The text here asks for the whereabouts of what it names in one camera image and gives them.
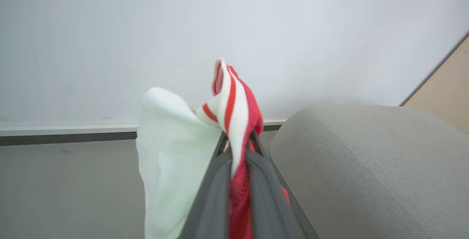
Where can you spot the pale white cloth garment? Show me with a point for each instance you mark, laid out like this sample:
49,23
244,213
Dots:
172,158

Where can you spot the beige wooden panel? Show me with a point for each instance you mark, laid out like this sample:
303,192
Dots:
445,88

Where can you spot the grey fabric sofa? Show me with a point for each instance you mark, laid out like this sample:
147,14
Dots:
366,173

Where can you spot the red white striped garment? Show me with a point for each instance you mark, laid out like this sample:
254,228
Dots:
238,121

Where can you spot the dark grey baseboard strip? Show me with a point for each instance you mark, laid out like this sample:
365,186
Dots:
66,138

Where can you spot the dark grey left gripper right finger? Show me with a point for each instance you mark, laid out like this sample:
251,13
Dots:
269,202

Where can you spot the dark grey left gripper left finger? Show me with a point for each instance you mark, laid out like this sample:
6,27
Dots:
212,202

